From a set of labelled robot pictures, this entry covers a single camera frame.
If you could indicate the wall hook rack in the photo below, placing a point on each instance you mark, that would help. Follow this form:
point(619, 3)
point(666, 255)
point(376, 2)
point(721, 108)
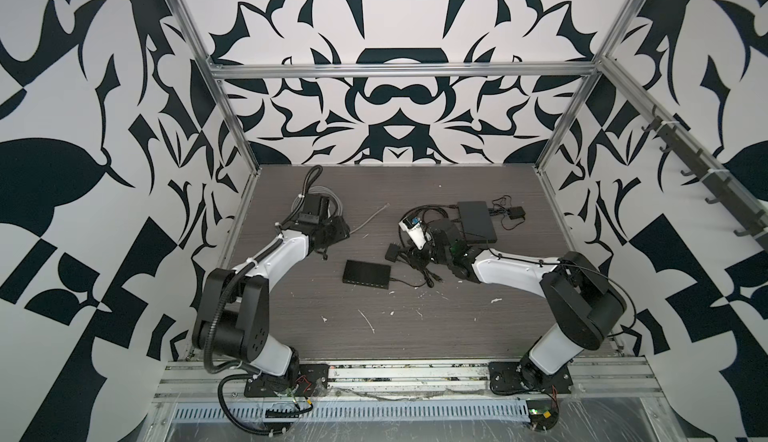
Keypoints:
point(701, 165)

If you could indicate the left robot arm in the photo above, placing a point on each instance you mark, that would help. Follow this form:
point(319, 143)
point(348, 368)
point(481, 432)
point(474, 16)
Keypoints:
point(232, 328)

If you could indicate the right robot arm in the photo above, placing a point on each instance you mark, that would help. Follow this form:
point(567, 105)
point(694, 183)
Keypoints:
point(586, 304)

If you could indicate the front aluminium rail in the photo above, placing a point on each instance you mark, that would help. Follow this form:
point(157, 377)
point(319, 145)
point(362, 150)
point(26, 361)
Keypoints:
point(392, 379)

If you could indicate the small black adapter with cable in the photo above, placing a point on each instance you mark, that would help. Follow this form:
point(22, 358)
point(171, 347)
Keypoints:
point(415, 259)

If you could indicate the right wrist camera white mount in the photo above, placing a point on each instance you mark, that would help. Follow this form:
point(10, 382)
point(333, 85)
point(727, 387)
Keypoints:
point(416, 230)

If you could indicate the black wall power adapter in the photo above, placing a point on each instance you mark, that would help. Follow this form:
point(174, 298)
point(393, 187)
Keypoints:
point(511, 215)

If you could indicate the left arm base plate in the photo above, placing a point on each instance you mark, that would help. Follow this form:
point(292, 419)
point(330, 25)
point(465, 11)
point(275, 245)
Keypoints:
point(304, 380)

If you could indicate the black network switch box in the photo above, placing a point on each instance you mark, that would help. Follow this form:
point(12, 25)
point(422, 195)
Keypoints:
point(476, 222)

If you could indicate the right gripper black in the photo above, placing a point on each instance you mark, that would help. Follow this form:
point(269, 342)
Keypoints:
point(434, 236)

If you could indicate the white slotted cable duct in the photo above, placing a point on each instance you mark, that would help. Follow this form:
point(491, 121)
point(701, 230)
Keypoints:
point(363, 411)

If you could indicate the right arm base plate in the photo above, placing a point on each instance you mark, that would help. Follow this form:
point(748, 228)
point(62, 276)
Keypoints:
point(517, 378)

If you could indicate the aluminium frame crossbar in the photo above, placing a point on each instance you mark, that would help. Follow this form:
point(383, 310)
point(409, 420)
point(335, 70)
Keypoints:
point(405, 70)

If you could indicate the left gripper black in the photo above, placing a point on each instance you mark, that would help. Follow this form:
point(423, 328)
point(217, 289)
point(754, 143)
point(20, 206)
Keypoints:
point(342, 229)

